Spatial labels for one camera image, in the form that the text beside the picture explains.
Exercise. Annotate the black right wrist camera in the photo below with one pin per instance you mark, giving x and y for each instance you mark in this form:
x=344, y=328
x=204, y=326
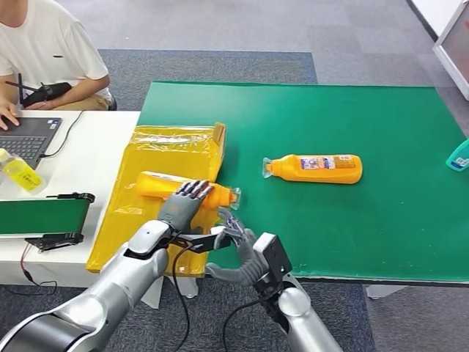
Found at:
x=274, y=260

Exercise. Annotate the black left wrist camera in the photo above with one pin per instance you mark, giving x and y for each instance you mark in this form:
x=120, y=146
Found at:
x=201, y=241

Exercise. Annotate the white framed board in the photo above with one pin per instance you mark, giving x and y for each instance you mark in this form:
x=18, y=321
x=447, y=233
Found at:
x=454, y=53

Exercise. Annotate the person's left forearm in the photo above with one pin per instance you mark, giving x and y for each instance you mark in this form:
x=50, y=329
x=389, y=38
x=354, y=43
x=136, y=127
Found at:
x=90, y=91

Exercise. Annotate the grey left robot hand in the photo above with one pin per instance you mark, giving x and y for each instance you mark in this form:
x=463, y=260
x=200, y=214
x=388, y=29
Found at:
x=181, y=209

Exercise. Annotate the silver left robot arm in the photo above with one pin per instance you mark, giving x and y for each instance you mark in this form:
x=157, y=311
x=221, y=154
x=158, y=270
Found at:
x=121, y=282

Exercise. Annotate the green conveyor belt unit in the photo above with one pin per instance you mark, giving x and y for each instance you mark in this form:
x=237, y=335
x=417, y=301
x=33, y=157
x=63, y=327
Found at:
x=40, y=216

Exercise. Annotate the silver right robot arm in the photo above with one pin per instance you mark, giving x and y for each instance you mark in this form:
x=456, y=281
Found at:
x=308, y=325

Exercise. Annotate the green covered table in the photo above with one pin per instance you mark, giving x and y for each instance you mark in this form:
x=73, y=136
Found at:
x=292, y=121

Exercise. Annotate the teal bottle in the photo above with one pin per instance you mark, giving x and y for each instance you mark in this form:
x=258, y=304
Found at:
x=460, y=158

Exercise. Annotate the orange bottle with clear cap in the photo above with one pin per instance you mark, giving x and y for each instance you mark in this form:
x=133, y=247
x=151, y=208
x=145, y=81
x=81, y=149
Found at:
x=322, y=173
x=157, y=187

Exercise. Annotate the dark grey laptop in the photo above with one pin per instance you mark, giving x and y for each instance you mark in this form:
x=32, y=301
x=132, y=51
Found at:
x=27, y=141

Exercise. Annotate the person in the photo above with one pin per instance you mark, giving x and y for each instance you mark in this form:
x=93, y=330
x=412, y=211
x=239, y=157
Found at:
x=47, y=39

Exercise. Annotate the clear bottle with yellow label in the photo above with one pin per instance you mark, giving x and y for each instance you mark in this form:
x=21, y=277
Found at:
x=23, y=177

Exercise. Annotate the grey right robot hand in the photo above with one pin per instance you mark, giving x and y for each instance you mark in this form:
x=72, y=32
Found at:
x=252, y=267

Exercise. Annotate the person's right hand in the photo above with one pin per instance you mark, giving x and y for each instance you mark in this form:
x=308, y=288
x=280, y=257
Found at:
x=7, y=114

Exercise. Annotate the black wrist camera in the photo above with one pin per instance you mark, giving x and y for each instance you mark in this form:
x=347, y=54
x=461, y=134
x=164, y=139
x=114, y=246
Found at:
x=274, y=260
x=201, y=241

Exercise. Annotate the black controller with antenna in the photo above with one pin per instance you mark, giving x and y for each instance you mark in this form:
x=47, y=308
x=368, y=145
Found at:
x=47, y=92

